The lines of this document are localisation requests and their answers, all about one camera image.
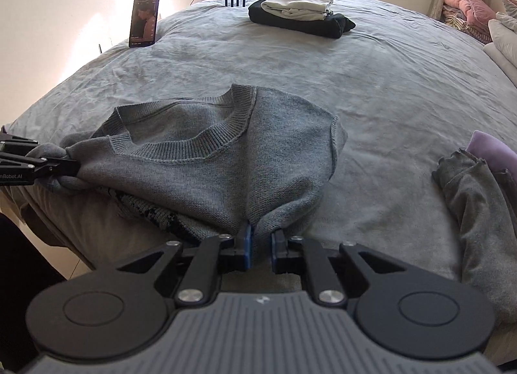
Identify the grey pillow with pink trim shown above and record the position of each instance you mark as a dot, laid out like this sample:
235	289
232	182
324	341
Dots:
509	4

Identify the bed with grey sheet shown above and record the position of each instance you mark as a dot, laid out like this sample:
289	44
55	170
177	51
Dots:
383	115

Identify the purple cloth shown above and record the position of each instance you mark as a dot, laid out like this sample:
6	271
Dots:
494	151

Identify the folded white quilt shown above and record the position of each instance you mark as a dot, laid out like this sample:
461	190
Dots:
503	42

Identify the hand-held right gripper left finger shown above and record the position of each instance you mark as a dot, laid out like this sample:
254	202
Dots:
247	248

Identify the folded black garment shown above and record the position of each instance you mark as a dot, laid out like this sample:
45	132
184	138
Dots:
299	24

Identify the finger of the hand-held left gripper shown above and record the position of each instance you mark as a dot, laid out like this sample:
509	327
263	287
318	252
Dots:
16	143
44	166

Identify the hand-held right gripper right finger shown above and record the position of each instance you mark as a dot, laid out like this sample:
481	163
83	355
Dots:
276	252

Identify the upright phone showing video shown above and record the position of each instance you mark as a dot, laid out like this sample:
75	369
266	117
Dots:
143	18

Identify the dark grey cloth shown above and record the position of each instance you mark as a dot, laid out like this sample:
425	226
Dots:
476	216

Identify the folded white garment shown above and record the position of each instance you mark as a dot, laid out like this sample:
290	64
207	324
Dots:
295	2

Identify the grey knit sweater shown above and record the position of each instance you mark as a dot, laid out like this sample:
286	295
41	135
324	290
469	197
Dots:
181	180

